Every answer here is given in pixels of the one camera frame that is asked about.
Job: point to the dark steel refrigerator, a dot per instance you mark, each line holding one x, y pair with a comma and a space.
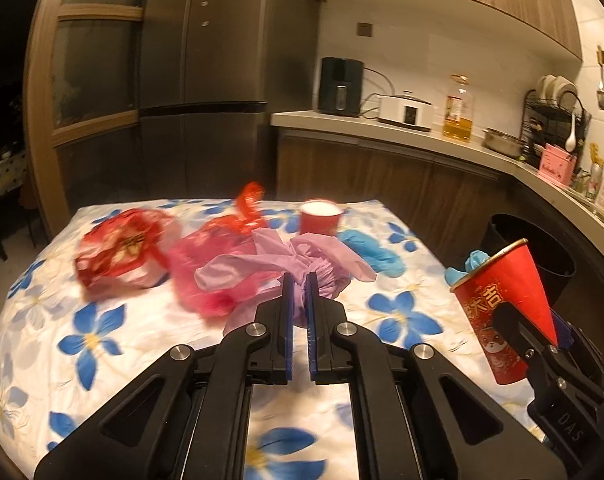
221, 85

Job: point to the white electric cooker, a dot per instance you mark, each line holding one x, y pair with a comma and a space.
404, 112

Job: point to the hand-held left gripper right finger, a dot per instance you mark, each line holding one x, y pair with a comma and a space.
310, 320

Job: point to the dark wall socket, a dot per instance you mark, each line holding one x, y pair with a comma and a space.
365, 29

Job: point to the blue floral cloth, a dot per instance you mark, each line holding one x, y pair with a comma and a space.
106, 350

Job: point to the wooden framed glass door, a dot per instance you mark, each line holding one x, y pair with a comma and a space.
96, 75

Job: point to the red and white plastic bag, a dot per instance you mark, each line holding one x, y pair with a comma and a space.
121, 250

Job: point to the pink utensil holder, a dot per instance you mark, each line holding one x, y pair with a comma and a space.
557, 167

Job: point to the blue glove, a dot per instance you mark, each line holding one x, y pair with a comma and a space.
469, 262
372, 255

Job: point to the steel basin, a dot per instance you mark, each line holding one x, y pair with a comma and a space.
502, 142

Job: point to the plain red paper cup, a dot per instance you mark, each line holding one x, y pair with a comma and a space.
321, 222

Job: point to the black air fryer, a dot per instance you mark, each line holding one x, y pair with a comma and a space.
339, 85

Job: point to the pink plastic bag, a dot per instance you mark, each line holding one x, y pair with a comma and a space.
201, 247

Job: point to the table with spotted cloth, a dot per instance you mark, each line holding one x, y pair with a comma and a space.
1, 175

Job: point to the purple plastic glove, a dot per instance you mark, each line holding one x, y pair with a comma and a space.
312, 255

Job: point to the kitchen counter with wooden cabinets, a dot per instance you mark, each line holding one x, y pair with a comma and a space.
382, 170

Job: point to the cooking oil bottle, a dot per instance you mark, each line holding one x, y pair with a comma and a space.
457, 115

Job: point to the red paper cup gold print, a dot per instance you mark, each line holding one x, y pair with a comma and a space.
477, 310

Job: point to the hanging metal spatula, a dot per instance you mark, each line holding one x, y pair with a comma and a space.
602, 97

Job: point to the beer can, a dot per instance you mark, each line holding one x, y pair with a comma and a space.
591, 187

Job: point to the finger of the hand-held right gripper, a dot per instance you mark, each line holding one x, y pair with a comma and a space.
564, 335
512, 327

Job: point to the yellow kitchen utensil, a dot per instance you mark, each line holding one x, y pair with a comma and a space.
594, 155

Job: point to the black dish rack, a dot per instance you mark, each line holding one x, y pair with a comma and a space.
537, 120

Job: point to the black trash bin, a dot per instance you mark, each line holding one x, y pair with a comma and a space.
557, 270

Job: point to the white plate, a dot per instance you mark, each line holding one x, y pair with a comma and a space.
567, 89
546, 87

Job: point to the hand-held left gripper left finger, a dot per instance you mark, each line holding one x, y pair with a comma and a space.
288, 320

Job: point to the white ladle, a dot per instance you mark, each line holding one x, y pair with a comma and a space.
572, 135

